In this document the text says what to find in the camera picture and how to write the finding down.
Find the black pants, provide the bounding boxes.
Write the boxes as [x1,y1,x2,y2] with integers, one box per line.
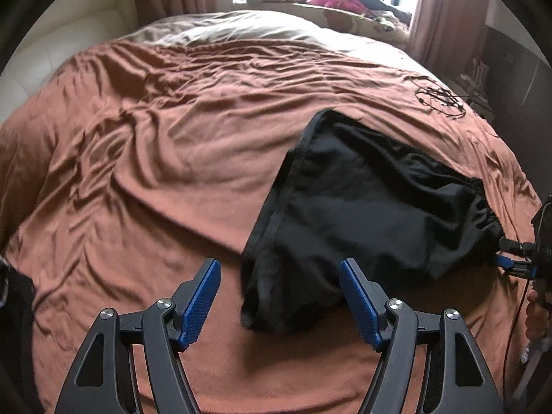
[239,109,505,338]

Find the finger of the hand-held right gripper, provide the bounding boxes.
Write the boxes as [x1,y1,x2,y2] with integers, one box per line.
[492,255,538,277]
[499,236,535,256]

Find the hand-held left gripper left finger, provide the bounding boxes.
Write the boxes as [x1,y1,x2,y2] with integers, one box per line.
[54,258,223,414]

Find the pink cloth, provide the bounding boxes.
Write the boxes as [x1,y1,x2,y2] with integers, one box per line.
[308,0,367,11]

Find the thin red cable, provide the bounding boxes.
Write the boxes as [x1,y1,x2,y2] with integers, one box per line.
[502,280,530,397]

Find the patterned windowsill cushion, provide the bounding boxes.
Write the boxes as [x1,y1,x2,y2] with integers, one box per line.
[297,2,408,40]

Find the cream padded headboard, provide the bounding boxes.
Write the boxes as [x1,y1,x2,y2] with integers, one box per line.
[0,0,139,126]

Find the person's dark clothing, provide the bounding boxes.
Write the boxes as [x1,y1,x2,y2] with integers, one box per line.
[0,259,40,414]

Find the brown blanket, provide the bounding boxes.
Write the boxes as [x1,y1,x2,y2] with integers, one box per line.
[0,37,544,414]

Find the dark cabinet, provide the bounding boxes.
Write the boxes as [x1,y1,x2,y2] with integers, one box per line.
[474,0,552,139]

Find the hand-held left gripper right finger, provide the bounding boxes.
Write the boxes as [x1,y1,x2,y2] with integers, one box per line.
[338,259,505,414]

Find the beige bed sheet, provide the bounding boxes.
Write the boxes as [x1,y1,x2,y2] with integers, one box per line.
[129,10,410,59]

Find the person's right hand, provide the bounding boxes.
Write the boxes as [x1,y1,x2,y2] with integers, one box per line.
[526,289,552,341]

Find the tangled black cable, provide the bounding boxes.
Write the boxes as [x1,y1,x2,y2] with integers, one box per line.
[416,75,469,117]

